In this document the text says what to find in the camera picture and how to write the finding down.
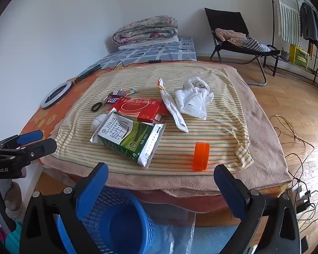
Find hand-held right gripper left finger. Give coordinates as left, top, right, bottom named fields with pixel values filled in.
left=20, top=162, right=109, bottom=254

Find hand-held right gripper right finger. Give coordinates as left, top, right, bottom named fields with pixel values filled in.
left=213, top=164, right=301, bottom=254

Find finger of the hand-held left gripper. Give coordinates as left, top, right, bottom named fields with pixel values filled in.
left=0, top=138, right=58, bottom=165
left=0, top=130, right=43, bottom=150

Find orange tape roll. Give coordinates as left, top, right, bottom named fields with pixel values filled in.
left=192, top=142, right=210, bottom=171

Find blue plastic basket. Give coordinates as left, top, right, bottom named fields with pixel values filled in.
left=56, top=185, right=162, bottom=254

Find green white milk carton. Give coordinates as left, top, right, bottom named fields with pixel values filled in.
left=97, top=111, right=166, bottom=168

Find red cardboard box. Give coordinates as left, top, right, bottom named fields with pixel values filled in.
left=113, top=97, right=170, bottom=125

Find white plastic bag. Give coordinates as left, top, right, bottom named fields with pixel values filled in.
left=174, top=76, right=215, bottom=120

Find long white sachet wrapper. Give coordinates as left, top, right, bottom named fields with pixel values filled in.
left=157, top=77, right=189, bottom=133

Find beige cloth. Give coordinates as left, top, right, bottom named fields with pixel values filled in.
left=4, top=182, right=25, bottom=221

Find blue floor mat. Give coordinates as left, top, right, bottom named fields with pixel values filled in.
left=193, top=225, right=244, bottom=254

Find beige towel blanket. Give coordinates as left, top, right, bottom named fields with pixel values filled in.
left=42, top=63, right=292, bottom=197

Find striped towel blanket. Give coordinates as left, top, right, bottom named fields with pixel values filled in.
left=54, top=65, right=253, bottom=176

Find clear plastic bag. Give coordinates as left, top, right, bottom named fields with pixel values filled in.
left=138, top=204, right=197, bottom=254

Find power strip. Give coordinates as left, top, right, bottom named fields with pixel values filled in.
left=294, top=184, right=312, bottom=208

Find black tripod stand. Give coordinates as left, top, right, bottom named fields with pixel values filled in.
left=71, top=63, right=102, bottom=84

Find orange print toothpaste tube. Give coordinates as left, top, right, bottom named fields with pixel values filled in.
left=117, top=87, right=137, bottom=96

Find black drying rack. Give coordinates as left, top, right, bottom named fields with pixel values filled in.
left=264, top=0, right=318, bottom=93

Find blue plaid bed sheet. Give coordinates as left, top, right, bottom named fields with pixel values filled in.
left=79, top=37, right=197, bottom=76

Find striped garment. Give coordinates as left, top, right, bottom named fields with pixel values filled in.
left=240, top=38, right=271, bottom=53

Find yellow crate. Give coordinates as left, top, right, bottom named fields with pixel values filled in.
left=289, top=44, right=310, bottom=70

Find folded floral quilt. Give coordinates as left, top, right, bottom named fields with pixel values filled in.
left=113, top=16, right=179, bottom=47

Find beige clothes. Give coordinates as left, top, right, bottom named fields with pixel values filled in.
left=215, top=28, right=247, bottom=44

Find black folding chair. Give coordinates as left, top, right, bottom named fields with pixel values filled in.
left=205, top=7, right=281, bottom=86

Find dark hanging clothing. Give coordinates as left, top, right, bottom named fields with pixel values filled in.
left=299, top=2, right=318, bottom=48

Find striped hanging towel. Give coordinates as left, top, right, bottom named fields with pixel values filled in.
left=272, top=0, right=301, bottom=45

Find wooden bed frame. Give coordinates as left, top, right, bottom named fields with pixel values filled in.
left=40, top=172, right=281, bottom=228

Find white ring light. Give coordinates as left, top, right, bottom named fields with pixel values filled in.
left=40, top=81, right=74, bottom=109

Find black floor cable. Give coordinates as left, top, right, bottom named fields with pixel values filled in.
left=283, top=148, right=318, bottom=233

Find tan floor cable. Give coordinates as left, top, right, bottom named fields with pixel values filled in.
left=270, top=115, right=316, bottom=149

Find black cable with inline remote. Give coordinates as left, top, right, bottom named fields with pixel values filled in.
left=101, top=59, right=162, bottom=70

